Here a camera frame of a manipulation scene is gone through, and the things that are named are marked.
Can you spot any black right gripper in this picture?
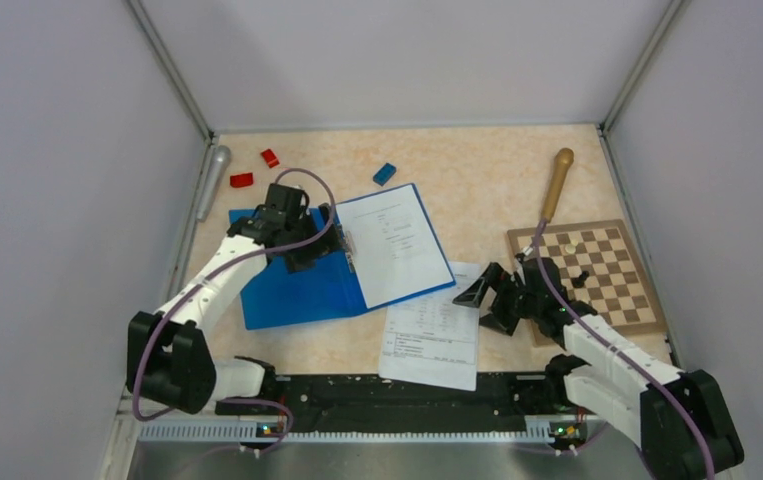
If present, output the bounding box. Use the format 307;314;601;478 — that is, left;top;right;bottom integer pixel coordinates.
454;262;542;336

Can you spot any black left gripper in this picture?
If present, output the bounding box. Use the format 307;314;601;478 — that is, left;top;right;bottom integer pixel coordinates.
283;203;349;273

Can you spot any blue clip file folder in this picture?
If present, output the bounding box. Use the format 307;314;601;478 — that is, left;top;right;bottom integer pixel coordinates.
228;183;457;331

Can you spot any Chinese printed paper sheet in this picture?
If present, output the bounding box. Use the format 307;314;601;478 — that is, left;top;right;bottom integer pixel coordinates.
378;262;483;391

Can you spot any English printed paper sheet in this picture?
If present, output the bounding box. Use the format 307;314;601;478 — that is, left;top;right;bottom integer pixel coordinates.
336;183;455;310

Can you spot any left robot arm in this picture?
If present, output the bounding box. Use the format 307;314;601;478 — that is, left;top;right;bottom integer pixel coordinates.
126;183;341;414

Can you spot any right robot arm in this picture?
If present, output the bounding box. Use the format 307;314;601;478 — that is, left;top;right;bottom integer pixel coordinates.
453;254;745;479

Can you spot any red block near folder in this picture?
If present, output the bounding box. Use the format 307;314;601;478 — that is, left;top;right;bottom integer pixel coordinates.
260;149;280;169

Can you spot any black chess pawn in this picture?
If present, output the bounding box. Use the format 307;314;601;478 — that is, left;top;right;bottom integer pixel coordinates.
571;270;590;288

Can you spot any red block far left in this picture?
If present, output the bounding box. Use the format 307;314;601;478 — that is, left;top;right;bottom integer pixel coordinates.
229;172;254;189

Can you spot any cream chess pawn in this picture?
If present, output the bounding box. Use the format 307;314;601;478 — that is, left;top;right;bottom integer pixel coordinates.
564;238;580;255

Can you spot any wooden chessboard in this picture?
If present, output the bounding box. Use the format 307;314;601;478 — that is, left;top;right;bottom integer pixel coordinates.
539;219;667;337

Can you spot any blue block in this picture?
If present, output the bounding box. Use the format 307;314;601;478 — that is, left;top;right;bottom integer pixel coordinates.
372;163;397;186

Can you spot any silver microphone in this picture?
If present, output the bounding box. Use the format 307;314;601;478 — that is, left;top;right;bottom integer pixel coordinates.
196;145;232;222

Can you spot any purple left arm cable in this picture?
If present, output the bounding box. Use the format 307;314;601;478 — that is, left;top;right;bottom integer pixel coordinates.
131;168;337;458

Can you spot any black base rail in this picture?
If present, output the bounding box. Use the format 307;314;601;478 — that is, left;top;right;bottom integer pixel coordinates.
215;372;593;435

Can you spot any aluminium frame rail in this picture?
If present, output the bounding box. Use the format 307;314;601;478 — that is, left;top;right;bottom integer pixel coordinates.
136;416;587;447

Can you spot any wooden pestle handle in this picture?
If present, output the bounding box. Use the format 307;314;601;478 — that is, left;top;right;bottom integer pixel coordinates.
540;148;575;222

